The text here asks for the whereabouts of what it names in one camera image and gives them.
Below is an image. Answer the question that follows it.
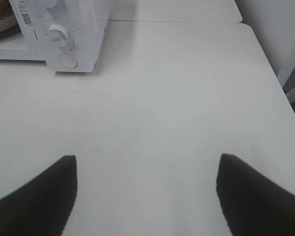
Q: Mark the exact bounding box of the white warning label sticker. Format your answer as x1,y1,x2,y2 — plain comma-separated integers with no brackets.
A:
16,0,33,27

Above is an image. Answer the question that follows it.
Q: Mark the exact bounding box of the pink round plate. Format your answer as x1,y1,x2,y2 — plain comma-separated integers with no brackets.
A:
0,11,18,32

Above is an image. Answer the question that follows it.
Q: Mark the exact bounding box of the white timer knob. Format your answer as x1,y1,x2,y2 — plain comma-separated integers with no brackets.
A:
47,24,71,47

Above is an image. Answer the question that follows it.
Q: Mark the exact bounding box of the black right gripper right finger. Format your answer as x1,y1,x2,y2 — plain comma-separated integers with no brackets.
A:
216,153,295,236

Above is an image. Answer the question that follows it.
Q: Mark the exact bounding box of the glass microwave turntable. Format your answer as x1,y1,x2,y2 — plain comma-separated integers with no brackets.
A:
0,25,21,40

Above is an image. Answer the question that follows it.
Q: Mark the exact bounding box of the upper white power knob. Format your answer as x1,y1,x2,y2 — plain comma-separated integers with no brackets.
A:
43,0,58,8

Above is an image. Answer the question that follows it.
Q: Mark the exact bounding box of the white bread sandwich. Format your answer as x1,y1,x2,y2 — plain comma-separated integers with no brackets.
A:
0,0,14,20

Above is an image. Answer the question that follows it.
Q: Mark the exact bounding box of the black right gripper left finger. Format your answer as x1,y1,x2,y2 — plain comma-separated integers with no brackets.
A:
0,155,78,236

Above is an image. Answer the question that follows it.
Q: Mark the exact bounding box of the round white door button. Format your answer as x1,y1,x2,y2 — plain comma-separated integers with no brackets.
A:
59,54,78,68

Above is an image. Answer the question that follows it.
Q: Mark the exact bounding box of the white microwave oven body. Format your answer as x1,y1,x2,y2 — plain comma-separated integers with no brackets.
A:
0,0,111,72

